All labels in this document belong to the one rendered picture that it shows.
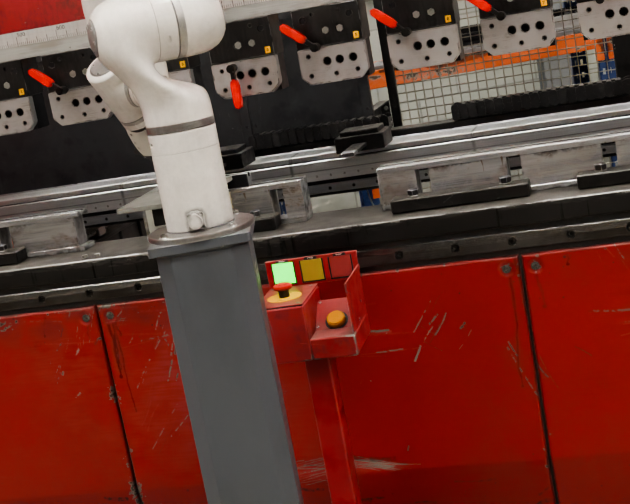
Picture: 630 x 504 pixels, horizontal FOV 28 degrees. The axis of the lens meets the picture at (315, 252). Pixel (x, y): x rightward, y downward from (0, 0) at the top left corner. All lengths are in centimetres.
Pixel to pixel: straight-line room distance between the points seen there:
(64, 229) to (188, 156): 93
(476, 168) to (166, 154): 83
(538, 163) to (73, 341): 113
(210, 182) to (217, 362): 31
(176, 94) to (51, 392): 110
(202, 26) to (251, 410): 67
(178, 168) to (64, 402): 102
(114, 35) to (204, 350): 56
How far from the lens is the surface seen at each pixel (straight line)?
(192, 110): 215
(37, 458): 312
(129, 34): 213
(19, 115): 301
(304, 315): 250
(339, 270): 262
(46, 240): 306
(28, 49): 298
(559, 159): 273
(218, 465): 227
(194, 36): 216
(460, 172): 275
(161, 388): 292
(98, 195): 327
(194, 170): 216
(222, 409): 223
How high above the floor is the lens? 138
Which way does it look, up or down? 12 degrees down
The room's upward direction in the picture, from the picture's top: 10 degrees counter-clockwise
